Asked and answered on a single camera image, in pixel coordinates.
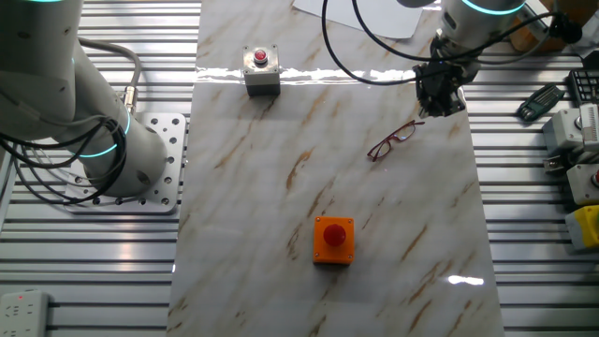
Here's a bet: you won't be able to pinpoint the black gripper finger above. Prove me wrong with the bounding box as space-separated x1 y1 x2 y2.
442 88 467 118
417 95 441 119

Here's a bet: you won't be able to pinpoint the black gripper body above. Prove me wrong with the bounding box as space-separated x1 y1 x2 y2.
413 36 482 107

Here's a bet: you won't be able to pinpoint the dark red framed glasses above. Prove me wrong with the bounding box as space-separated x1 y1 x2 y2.
366 119 426 163

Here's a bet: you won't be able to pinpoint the white paper sheet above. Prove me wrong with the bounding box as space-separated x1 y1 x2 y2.
292 0 425 40

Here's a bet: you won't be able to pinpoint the brown wooden box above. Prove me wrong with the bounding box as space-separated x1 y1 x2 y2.
508 0 599 52

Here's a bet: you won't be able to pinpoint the black keyboard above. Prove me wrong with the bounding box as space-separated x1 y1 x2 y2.
566 68 599 107

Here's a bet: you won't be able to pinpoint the grey box with red button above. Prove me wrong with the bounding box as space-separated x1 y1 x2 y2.
565 163 599 206

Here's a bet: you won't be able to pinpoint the marble patterned board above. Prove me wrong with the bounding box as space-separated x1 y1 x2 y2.
166 0 506 337

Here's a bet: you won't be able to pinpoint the grey box small red button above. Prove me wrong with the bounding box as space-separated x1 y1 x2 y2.
241 44 282 98

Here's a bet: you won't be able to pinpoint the orange box red mushroom button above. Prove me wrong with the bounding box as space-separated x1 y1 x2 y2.
312 215 356 266

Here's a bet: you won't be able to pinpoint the yellow box green button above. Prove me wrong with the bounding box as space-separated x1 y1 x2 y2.
564 204 599 253

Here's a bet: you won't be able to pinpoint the white power strip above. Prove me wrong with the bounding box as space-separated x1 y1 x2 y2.
0 288 51 337

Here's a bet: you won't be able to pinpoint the light grey switch box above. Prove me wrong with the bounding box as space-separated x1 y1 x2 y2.
541 108 586 155

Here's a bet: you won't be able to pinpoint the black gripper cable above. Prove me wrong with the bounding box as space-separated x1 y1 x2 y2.
320 0 422 88

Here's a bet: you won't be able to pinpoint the black camera cable with plug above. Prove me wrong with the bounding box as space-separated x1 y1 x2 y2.
350 0 584 65

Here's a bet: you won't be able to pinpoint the silver ribbed camera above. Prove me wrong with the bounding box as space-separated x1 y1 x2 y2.
578 103 599 152

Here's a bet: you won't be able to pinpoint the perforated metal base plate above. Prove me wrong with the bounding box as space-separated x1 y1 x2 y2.
63 111 188 215

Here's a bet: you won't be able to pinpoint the thick grey base cable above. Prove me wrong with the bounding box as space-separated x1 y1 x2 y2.
77 37 143 116

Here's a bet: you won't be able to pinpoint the black cable loop at base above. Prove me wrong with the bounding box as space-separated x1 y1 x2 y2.
0 116 128 207

